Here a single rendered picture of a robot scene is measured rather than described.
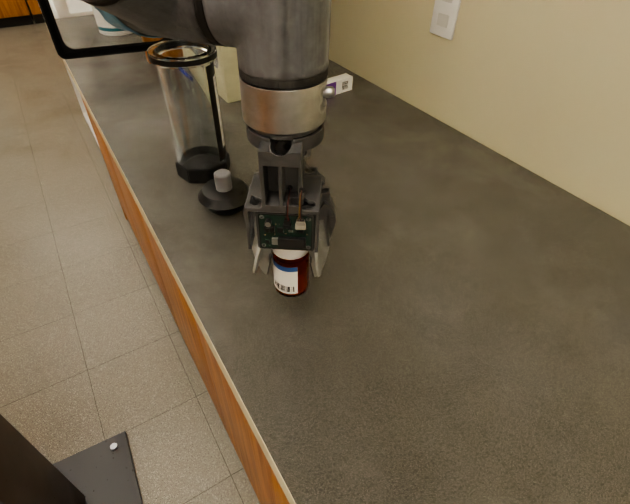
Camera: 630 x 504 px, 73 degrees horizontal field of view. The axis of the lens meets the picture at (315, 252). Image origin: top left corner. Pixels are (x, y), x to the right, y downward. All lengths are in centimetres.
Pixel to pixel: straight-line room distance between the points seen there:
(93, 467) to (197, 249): 104
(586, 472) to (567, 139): 60
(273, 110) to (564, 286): 51
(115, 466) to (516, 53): 152
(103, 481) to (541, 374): 130
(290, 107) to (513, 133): 71
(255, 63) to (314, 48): 5
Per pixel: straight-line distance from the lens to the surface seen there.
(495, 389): 56
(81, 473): 161
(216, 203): 72
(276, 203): 40
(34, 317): 209
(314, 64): 36
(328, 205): 46
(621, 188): 92
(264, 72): 35
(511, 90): 100
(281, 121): 36
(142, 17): 37
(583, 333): 67
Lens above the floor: 139
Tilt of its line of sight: 43 degrees down
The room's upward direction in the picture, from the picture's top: 1 degrees clockwise
